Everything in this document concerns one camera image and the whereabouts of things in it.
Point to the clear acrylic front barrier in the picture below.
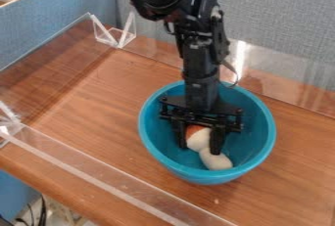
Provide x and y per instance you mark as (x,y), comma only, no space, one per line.
(113,180)

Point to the clear acrylic back barrier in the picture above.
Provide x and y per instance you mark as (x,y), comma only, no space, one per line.
(280,76)

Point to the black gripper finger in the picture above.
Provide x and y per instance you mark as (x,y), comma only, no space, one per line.
(180,129)
(217,139)

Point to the white brown toy mushroom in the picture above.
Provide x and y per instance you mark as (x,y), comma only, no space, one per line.
(197,142)

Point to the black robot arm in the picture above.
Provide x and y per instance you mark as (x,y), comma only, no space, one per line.
(194,21)

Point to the blue plastic bowl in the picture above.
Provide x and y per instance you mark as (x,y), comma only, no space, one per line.
(247,148)

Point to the clear acrylic corner bracket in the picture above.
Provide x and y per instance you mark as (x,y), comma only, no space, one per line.
(113,36)

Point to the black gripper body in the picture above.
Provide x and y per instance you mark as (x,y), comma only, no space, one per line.
(223,115)

